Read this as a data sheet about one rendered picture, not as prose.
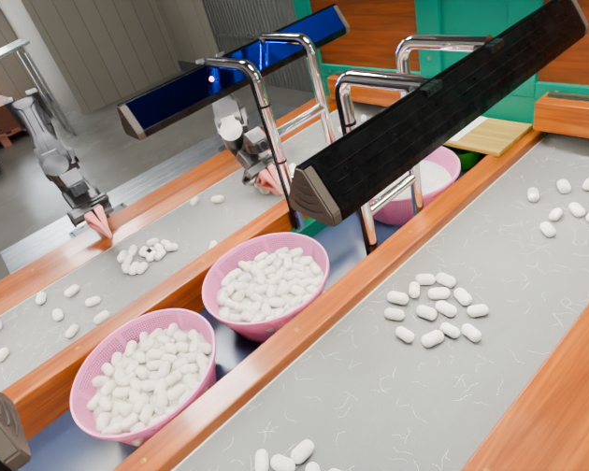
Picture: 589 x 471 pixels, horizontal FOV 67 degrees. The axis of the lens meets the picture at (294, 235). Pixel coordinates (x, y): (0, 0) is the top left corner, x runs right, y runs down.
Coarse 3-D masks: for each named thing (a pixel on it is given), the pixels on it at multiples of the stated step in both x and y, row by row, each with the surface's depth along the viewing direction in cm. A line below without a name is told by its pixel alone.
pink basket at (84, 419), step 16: (144, 320) 90; (160, 320) 90; (176, 320) 89; (192, 320) 87; (112, 336) 87; (128, 336) 89; (208, 336) 84; (96, 352) 85; (112, 352) 87; (80, 368) 82; (96, 368) 84; (208, 368) 74; (80, 384) 81; (208, 384) 77; (80, 400) 78; (192, 400) 72; (80, 416) 75; (176, 416) 71; (96, 432) 73; (144, 432) 68
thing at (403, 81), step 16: (400, 48) 76; (416, 48) 73; (432, 48) 71; (448, 48) 69; (464, 48) 67; (496, 48) 64; (400, 64) 78; (352, 80) 66; (368, 80) 64; (384, 80) 62; (400, 80) 60; (416, 80) 58; (432, 80) 59; (336, 96) 71; (400, 96) 82; (352, 112) 73; (352, 128) 74; (416, 176) 91; (400, 192) 89; (416, 192) 93; (368, 208) 84; (416, 208) 96; (368, 224) 86; (368, 240) 88
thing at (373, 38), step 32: (320, 0) 141; (352, 0) 131; (384, 0) 123; (416, 0) 114; (448, 0) 109; (480, 0) 103; (512, 0) 97; (544, 0) 94; (352, 32) 138; (384, 32) 129; (416, 32) 121; (448, 32) 114; (480, 32) 108; (320, 64) 156; (352, 64) 145; (384, 64) 136; (416, 64) 127; (448, 64) 119; (576, 64) 96
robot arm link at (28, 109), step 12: (36, 96) 121; (12, 108) 118; (24, 108) 117; (36, 108) 118; (48, 108) 125; (24, 120) 116; (36, 120) 116; (36, 132) 114; (48, 132) 114; (36, 144) 112; (48, 144) 112; (60, 144) 112; (36, 156) 110
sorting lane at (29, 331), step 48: (288, 144) 143; (240, 192) 126; (144, 240) 118; (192, 240) 112; (48, 288) 112; (96, 288) 106; (144, 288) 102; (0, 336) 101; (48, 336) 96; (0, 384) 88
